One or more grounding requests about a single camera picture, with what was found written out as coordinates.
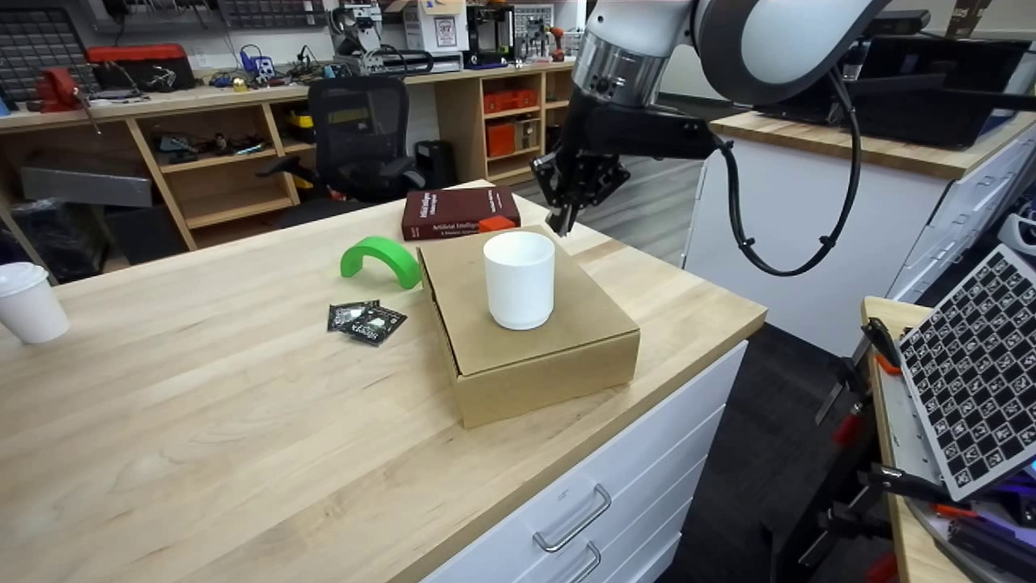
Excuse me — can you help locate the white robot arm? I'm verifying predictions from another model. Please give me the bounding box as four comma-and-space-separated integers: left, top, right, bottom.
533, 0, 886, 232

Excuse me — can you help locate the dark red hardcover book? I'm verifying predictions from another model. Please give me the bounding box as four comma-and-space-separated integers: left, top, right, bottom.
402, 186, 523, 239

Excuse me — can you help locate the red black toolbox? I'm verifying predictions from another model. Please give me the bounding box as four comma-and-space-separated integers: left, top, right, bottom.
88, 43, 199, 91

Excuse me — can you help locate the black teabag packet front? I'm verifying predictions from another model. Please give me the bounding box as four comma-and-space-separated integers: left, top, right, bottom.
348, 306, 406, 347

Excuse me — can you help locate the black teabag packet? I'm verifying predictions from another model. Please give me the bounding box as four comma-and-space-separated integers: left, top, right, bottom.
348, 306, 406, 347
328, 301, 378, 331

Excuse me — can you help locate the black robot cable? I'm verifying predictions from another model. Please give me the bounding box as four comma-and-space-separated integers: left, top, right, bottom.
709, 67, 868, 278

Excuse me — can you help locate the wooden workbench with shelves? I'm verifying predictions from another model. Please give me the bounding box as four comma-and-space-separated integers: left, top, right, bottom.
0, 65, 570, 249

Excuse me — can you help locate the black teabag packet back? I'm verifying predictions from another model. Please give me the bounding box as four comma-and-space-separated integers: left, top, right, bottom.
328, 301, 378, 331

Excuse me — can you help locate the brown cardboard box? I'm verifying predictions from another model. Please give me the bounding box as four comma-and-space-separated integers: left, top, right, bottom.
417, 229, 640, 426

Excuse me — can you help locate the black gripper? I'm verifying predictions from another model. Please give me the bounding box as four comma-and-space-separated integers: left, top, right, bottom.
532, 91, 716, 235

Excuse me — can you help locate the white ceramic mug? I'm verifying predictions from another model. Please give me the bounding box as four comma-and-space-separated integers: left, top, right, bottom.
482, 229, 555, 331

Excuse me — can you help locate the black office chair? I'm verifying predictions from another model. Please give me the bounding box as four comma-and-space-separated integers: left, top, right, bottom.
264, 74, 428, 202

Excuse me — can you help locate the white paper cup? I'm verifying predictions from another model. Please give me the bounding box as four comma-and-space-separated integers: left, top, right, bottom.
0, 261, 70, 347

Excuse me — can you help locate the green curved plastic arch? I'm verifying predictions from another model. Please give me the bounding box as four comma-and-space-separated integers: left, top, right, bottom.
341, 235, 422, 289

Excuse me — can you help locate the checkerboard calibration board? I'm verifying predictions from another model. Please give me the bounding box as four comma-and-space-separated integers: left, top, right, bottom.
896, 245, 1036, 500

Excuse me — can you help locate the white drawer cabinet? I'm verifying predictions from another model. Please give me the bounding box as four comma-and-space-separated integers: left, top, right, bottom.
422, 343, 747, 583

